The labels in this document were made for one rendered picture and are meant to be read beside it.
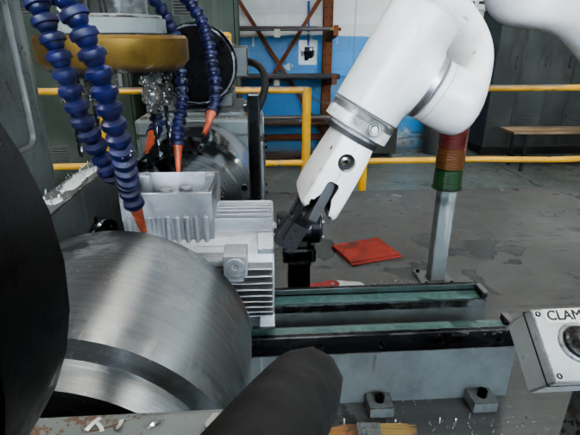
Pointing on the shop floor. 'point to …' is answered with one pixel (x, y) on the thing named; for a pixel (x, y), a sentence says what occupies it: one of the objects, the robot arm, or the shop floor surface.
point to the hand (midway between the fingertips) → (290, 233)
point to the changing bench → (536, 134)
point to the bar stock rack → (300, 73)
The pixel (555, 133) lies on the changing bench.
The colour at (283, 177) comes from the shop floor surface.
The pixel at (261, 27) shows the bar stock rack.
